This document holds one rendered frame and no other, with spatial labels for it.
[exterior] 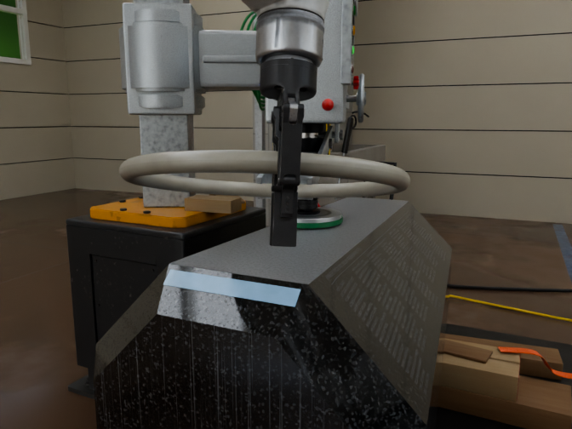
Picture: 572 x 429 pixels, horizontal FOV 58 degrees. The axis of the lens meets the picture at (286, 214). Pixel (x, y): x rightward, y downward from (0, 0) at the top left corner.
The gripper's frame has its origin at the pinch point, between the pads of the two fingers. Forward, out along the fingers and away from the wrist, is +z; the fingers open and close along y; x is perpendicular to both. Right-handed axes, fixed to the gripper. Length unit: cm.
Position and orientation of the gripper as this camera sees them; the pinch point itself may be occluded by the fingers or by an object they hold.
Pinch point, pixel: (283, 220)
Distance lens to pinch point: 67.3
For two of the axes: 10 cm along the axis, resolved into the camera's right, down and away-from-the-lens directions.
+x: -9.9, -0.4, -1.2
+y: -1.2, 0.5, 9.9
